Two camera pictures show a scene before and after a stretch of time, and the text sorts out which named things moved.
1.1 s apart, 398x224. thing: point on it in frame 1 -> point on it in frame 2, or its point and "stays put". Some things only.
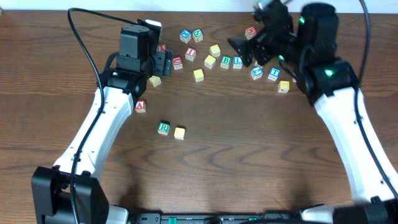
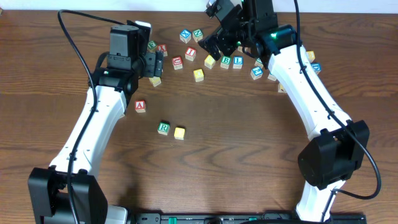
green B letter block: [226, 61] stays put
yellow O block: [198, 75] stays put
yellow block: [179, 133] stays put
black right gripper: [258, 50] -> [226, 37]
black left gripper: [167, 62] -> [155, 64]
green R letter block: [163, 127] stays put
